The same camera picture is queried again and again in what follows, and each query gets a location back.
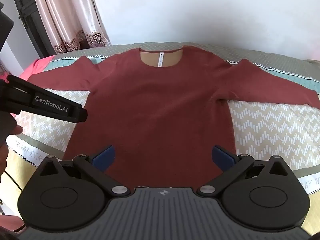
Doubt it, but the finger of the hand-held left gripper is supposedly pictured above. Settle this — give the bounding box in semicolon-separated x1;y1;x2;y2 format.
74;106;88;123

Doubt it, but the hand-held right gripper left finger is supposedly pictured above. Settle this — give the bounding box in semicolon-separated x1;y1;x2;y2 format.
37;145;131;197

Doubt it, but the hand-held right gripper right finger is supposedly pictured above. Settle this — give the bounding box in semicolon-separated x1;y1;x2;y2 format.
196;145;291;197

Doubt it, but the dark red sweater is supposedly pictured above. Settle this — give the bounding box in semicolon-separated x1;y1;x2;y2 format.
27;45;320;191

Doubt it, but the person's left hand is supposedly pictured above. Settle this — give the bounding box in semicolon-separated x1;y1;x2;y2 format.
4;125;24;137

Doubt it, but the pink cloth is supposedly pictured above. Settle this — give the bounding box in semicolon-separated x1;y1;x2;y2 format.
0;58;54;117

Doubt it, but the patterned bed sheet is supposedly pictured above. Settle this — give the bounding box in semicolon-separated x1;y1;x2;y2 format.
5;41;320;196

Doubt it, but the pink lace-trimmed curtain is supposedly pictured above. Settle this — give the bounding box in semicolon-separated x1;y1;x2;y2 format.
29;0;112;54

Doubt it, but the dark window frame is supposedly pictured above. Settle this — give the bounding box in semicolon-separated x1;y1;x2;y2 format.
10;0;54;58

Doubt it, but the black cable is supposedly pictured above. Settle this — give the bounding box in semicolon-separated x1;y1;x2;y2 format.
2;170;26;233

